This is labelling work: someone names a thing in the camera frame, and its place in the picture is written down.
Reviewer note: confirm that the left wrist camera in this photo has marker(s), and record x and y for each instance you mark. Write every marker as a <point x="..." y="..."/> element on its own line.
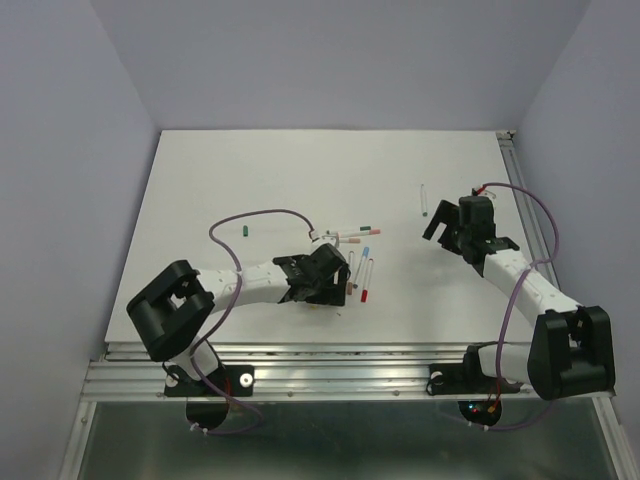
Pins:
<point x="324" y="240"/>

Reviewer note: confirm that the red cap marker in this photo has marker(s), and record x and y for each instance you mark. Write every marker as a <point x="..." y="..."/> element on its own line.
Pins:
<point x="367" y="280"/>

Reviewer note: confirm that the light blue cap marker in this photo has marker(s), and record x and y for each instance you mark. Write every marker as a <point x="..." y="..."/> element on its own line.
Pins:
<point x="358" y="276"/>

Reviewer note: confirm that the dark green marker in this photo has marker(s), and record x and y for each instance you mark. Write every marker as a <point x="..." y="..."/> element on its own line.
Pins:
<point x="423" y="200"/>

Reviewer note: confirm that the brown cap marker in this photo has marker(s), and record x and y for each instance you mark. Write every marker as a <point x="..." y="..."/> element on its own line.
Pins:
<point x="349" y="285"/>

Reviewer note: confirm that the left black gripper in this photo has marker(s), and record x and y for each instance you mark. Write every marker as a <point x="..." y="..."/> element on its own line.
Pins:
<point x="334" y="293"/>

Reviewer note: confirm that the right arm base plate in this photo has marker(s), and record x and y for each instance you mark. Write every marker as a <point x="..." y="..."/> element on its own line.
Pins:
<point x="466" y="377"/>

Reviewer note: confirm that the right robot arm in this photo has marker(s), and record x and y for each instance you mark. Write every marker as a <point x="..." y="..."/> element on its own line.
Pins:
<point x="571" y="350"/>

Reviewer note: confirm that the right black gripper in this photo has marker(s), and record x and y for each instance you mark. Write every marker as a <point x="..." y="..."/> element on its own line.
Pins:
<point x="448" y="213"/>

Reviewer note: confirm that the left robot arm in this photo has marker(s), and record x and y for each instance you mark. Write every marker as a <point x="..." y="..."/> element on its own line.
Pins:
<point x="170" y="311"/>

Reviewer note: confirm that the pink cap marker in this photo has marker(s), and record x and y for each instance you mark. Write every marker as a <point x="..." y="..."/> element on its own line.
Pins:
<point x="358" y="233"/>

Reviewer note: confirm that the right side aluminium rail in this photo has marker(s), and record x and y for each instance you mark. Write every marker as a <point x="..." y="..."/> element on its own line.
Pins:
<point x="516" y="212"/>

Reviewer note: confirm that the front aluminium rail frame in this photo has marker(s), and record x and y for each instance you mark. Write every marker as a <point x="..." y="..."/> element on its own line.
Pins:
<point x="290" y="372"/>

